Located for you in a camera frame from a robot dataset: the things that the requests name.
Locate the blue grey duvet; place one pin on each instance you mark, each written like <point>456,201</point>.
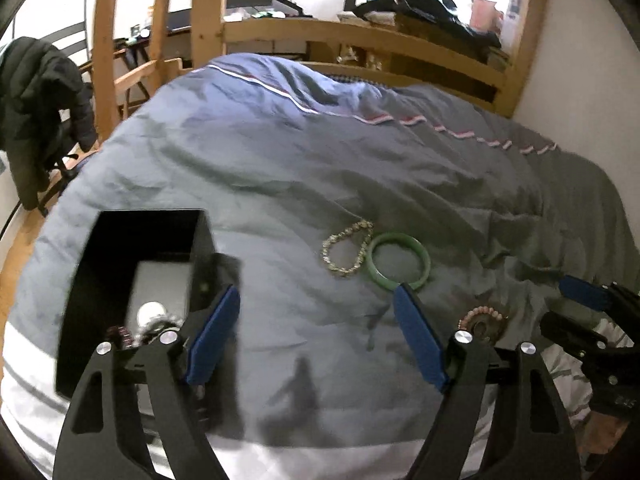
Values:
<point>310,170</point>

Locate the pile of black clothes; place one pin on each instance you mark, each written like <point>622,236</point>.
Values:
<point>425,5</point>

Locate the black puffer jacket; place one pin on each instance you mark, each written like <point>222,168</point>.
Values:
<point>35,105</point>

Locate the black jewelry box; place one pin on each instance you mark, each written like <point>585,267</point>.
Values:
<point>145,240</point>

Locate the wooden chair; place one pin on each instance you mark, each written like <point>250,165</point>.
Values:
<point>145,72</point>

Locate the wooden ladder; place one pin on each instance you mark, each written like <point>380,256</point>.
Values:
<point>107,35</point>

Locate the green jade bangle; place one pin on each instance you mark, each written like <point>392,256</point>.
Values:
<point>380,277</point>

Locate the person's right hand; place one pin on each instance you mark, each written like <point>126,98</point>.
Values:
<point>607,432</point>

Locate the wooden bunk bed frame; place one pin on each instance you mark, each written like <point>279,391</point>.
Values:
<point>350,35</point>

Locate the pink box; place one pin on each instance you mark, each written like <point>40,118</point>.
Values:
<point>484,14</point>

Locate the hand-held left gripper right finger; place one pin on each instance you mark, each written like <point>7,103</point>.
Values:
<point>419,341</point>

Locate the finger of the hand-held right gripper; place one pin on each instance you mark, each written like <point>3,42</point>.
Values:
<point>567,330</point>
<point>582,291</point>

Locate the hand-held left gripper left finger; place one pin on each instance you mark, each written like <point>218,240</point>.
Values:
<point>215,336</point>

